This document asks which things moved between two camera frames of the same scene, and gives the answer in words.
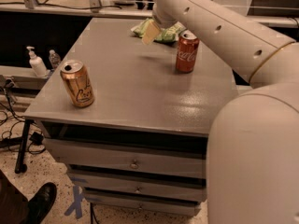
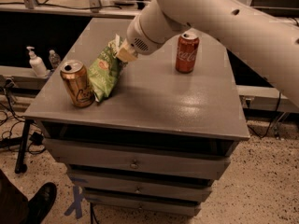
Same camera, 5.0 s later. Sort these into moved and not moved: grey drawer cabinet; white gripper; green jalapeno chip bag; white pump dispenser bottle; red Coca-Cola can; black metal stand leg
Moved: green jalapeno chip bag; white gripper
Not moved: black metal stand leg; white pump dispenser bottle; red Coca-Cola can; grey drawer cabinet
